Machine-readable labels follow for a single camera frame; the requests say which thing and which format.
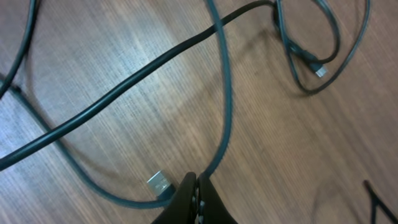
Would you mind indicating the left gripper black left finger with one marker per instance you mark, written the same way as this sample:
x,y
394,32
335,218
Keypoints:
x,y
182,208

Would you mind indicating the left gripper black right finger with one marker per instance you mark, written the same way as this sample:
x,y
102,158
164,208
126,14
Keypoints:
x,y
211,209

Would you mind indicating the black USB cable long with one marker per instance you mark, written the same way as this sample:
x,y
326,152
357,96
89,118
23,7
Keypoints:
x,y
73,123

